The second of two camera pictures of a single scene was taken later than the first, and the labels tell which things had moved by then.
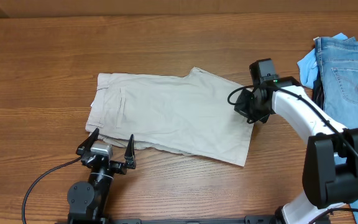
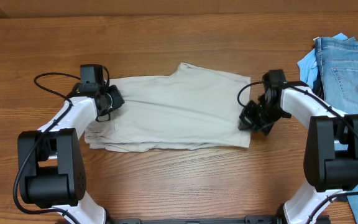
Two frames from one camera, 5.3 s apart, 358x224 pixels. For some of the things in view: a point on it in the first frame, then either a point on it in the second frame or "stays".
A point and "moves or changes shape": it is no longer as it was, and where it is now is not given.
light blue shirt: x=308 y=65 stays
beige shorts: x=194 y=114 moves or changes shape
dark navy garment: x=318 y=91 stays
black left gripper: x=121 y=167 -> x=117 y=99
